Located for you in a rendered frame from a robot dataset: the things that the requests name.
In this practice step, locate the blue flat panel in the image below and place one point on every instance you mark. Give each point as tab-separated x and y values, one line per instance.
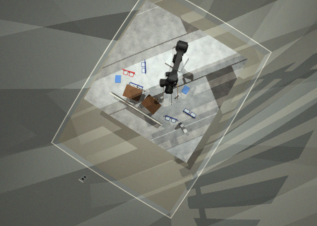
185	89
118	78

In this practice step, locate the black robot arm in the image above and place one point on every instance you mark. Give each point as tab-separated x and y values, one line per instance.
181	49

